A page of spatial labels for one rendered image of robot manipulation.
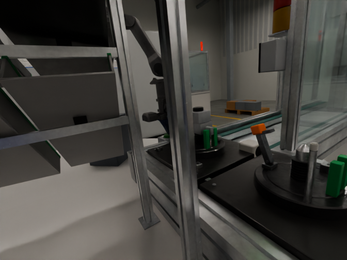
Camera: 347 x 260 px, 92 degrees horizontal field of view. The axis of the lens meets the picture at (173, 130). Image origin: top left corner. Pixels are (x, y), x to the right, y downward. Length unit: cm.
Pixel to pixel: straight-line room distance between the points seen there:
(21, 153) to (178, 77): 31
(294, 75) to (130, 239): 53
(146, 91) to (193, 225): 345
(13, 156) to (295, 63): 61
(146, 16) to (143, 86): 595
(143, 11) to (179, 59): 908
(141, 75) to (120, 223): 330
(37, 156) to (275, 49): 54
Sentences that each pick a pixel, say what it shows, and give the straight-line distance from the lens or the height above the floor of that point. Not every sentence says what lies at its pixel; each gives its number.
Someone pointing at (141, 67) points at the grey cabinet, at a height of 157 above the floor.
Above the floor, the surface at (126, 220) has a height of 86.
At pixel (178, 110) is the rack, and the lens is 17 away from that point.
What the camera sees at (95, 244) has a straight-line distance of 45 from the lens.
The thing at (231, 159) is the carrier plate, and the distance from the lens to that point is 45.
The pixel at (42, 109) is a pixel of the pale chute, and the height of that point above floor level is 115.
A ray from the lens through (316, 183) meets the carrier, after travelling 36.
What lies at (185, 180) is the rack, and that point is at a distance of 20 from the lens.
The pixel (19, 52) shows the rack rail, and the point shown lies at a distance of 33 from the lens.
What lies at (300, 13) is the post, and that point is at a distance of 53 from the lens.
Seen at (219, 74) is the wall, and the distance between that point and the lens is 1133.
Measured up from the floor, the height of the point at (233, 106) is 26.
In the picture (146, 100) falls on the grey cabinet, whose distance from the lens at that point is 363.
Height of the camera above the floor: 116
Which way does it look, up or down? 15 degrees down
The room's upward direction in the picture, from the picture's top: 6 degrees counter-clockwise
